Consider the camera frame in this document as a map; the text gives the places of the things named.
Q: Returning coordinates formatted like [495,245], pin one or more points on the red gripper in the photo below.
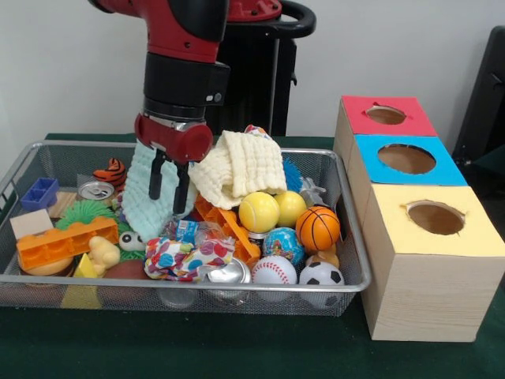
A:
[173,140]

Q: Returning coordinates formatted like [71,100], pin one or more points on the mint green cloth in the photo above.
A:
[142,209]

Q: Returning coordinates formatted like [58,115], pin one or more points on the cream waffle cloth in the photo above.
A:
[245,166]

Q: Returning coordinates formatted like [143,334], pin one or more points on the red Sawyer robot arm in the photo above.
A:
[185,47]

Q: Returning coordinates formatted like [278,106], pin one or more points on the shallow clear mesh bin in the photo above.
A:
[47,294]

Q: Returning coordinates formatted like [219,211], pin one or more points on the wooden box with three holes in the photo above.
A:
[418,292]

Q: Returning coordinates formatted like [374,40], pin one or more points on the colourful patterned cloth pouch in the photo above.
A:
[181,259]

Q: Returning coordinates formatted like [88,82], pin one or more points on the green spiky toy with eyes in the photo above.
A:
[83,212]

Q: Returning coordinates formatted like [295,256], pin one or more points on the large yellow ball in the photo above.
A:
[259,212]

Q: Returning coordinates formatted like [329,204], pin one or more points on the orange toy brick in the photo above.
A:
[67,243]

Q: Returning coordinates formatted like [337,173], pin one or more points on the small yellow ball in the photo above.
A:
[292,208]

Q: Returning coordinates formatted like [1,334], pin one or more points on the globe print ball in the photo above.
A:
[284,245]

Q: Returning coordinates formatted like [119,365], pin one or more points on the small baseball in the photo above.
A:
[274,271]

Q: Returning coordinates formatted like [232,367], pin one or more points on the small orange basketball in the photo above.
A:
[319,229]

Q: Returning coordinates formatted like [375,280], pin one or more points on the dark green table cloth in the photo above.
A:
[197,347]

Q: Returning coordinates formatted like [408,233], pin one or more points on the small soccer ball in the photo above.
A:
[320,275]

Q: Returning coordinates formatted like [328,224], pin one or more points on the black chair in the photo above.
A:
[485,103]

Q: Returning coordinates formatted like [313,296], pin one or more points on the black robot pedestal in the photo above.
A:
[252,87]

